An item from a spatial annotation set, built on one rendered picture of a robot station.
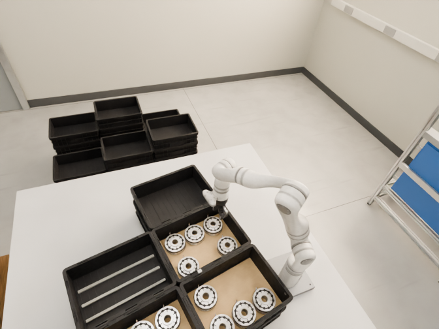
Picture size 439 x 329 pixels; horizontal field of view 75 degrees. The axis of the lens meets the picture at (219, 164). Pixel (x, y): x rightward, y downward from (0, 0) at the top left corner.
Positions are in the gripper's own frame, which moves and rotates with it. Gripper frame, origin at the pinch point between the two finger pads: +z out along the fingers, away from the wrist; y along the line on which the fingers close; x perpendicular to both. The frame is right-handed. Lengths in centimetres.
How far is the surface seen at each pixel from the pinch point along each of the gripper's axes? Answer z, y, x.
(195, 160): 30, 64, -21
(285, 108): 99, 160, -213
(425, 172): 33, -25, -177
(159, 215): 17.4, 23.5, 22.1
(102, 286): 18, 0, 59
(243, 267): 17.3, -23.9, -1.7
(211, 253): 17.2, -9.9, 8.3
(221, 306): 17.3, -33.6, 16.9
